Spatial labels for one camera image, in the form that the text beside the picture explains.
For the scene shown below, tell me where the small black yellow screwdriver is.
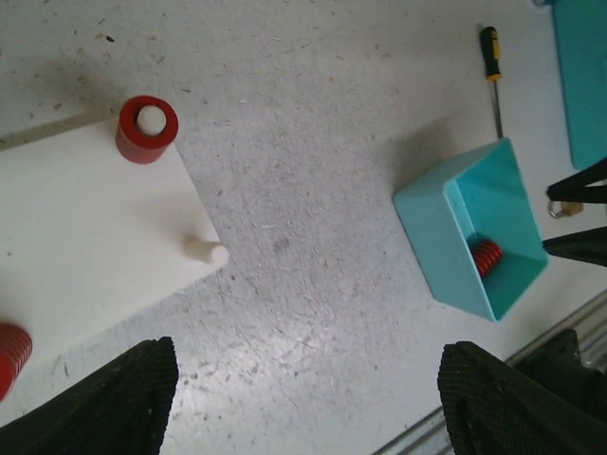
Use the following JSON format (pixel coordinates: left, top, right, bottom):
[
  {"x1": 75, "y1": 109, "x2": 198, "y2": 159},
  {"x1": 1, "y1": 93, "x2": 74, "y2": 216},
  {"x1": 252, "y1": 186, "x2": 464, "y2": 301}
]
[{"x1": 478, "y1": 27, "x2": 504, "y2": 138}]

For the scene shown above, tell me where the red spring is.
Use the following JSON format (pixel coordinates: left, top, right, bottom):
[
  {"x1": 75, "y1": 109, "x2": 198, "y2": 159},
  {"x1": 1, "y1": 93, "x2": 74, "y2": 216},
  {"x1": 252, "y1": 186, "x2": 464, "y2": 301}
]
[
  {"x1": 0, "y1": 322, "x2": 33, "y2": 400},
  {"x1": 471, "y1": 239, "x2": 504, "y2": 278},
  {"x1": 115, "y1": 95, "x2": 179, "y2": 165}
]

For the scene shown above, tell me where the teal plastic tray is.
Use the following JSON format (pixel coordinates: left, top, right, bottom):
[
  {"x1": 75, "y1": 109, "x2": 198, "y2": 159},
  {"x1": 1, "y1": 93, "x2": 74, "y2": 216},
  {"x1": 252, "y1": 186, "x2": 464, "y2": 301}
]
[{"x1": 394, "y1": 138, "x2": 548, "y2": 321}]

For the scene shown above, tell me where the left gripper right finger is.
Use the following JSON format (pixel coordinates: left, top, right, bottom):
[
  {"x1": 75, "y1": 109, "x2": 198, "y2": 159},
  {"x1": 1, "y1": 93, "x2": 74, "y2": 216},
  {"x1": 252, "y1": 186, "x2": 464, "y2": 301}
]
[{"x1": 437, "y1": 341, "x2": 606, "y2": 454}]

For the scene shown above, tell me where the clear teal toolbox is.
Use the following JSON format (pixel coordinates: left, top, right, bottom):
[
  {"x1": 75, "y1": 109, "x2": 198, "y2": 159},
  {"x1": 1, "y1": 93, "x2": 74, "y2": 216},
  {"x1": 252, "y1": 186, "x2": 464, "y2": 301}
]
[{"x1": 552, "y1": 0, "x2": 606, "y2": 170}]

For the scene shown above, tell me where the brass padlock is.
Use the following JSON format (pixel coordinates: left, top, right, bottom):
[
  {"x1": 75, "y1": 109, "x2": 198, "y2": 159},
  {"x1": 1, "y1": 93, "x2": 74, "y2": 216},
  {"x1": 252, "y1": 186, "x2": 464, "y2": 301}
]
[{"x1": 548, "y1": 201, "x2": 584, "y2": 219}]

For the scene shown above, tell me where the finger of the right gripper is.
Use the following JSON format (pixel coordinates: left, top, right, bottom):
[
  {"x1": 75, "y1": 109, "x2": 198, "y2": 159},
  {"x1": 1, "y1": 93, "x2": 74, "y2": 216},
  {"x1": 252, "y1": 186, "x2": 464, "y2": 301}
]
[
  {"x1": 543, "y1": 227, "x2": 607, "y2": 267},
  {"x1": 546, "y1": 158, "x2": 607, "y2": 204}
]

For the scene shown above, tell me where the white peg board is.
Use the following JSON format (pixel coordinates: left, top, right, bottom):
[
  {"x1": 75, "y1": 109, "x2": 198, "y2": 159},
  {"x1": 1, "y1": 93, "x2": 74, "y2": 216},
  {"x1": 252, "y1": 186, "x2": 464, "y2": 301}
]
[{"x1": 1, "y1": 119, "x2": 229, "y2": 370}]

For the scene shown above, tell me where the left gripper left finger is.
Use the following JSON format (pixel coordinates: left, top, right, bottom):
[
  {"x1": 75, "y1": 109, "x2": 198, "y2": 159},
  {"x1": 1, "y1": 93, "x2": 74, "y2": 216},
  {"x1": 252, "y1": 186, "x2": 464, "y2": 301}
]
[{"x1": 1, "y1": 337, "x2": 178, "y2": 454}]

